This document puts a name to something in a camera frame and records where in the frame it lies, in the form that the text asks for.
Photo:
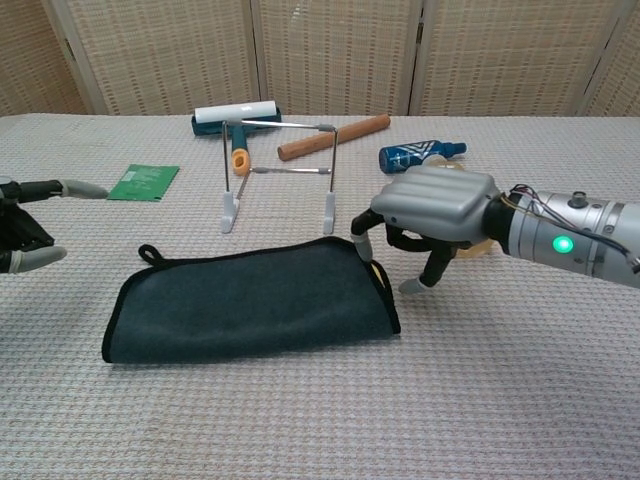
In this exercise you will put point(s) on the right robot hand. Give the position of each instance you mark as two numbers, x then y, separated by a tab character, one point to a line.
435	200

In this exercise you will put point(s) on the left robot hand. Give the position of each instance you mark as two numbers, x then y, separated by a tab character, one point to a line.
30	235

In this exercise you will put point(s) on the clear bottle with yellow liquid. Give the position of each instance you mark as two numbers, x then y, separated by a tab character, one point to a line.
442	162

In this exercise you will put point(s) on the teal lint roller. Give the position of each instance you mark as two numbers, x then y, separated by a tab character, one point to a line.
235	112

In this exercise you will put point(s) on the grey woven tablecloth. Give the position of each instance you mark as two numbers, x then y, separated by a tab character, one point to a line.
500	375

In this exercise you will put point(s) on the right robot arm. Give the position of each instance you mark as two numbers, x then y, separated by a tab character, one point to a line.
575	235

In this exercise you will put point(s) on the wooden rolling pin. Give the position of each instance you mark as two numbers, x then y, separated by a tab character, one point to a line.
365	125

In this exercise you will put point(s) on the blue spray bottle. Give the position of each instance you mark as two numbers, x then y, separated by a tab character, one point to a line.
405	156

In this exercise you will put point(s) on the green packet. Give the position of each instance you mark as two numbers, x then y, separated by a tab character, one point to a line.
142	182

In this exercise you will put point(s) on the yellow cloth with black trim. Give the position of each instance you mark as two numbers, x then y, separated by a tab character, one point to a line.
250	305

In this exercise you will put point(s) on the woven folding screen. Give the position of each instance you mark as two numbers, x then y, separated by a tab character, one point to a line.
165	50

